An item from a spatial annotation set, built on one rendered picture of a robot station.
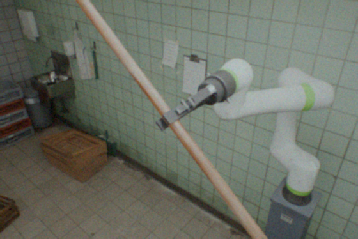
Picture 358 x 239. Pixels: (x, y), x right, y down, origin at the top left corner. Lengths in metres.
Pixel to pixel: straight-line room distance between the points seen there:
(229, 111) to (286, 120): 0.53
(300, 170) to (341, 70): 0.67
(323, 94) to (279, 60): 0.75
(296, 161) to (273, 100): 0.47
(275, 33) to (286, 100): 0.84
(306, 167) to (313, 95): 0.40
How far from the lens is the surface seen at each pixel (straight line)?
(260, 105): 1.09
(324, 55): 1.87
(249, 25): 2.00
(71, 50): 3.63
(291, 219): 1.67
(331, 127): 2.02
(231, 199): 0.75
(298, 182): 1.54
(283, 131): 1.53
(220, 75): 0.88
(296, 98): 1.18
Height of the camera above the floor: 2.33
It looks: 30 degrees down
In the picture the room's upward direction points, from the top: straight up
